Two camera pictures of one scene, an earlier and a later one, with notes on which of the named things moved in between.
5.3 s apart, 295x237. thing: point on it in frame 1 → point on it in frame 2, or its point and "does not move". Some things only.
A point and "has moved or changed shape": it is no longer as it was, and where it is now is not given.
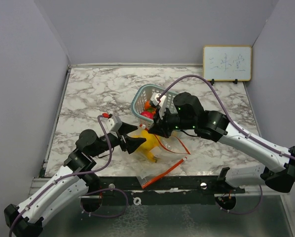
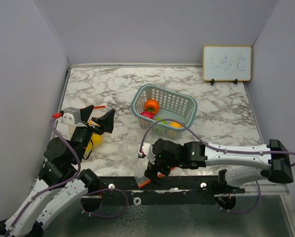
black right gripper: x=156 y=128 → x=152 y=174
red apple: x=148 y=114 does not move
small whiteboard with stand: x=227 y=63 does not move
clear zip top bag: x=171 y=152 has moved or changed shape
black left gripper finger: x=125 y=128 → x=86 y=112
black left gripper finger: x=132 y=143 → x=106 y=121
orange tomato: x=148 y=108 does not move
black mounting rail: x=158 y=190 does not move
